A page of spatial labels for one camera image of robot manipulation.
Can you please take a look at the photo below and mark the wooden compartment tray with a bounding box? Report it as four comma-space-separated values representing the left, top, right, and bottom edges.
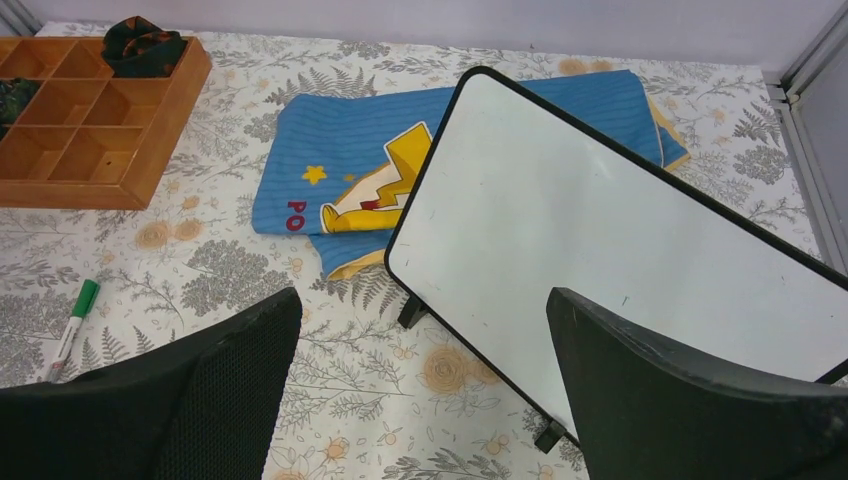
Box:
1, 37, 211, 210

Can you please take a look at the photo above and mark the aluminium frame post left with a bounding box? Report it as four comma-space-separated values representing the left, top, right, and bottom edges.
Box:
1, 0, 43, 36

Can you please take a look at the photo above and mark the dark rolled sock with green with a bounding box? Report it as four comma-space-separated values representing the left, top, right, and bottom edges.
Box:
0, 77, 41, 140

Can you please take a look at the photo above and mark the blue cartoon print cloth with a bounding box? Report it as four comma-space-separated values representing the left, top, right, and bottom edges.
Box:
251, 70, 689, 280

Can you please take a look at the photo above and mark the white board with black frame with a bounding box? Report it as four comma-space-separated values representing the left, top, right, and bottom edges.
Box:
385, 67, 847, 442

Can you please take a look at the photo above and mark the dark rolled sock with orange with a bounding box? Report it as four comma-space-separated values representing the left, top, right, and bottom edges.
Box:
101, 16, 188, 78

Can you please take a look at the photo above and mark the aluminium frame post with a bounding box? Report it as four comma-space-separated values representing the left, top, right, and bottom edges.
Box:
767, 2, 847, 274
1, 0, 43, 36

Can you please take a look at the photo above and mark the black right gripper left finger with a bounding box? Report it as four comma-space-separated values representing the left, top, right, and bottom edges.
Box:
1, 287, 302, 479

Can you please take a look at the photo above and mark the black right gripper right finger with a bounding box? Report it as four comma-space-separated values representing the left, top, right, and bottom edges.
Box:
546, 288, 847, 479

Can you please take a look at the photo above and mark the green capped whiteboard marker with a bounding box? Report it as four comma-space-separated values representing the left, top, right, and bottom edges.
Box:
45, 279, 100, 382

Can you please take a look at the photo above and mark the aluminium frame post right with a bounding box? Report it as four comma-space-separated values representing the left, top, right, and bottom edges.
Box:
767, 2, 847, 274

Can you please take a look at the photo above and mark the floral patterned tablecloth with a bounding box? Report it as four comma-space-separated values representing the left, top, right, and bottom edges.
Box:
1, 32, 819, 479

